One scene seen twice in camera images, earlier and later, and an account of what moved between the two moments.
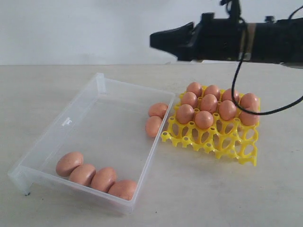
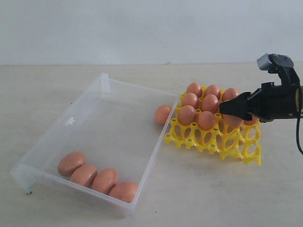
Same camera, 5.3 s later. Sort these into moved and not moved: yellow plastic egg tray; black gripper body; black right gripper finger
Moved: black gripper body; black right gripper finger
Not moved: yellow plastic egg tray
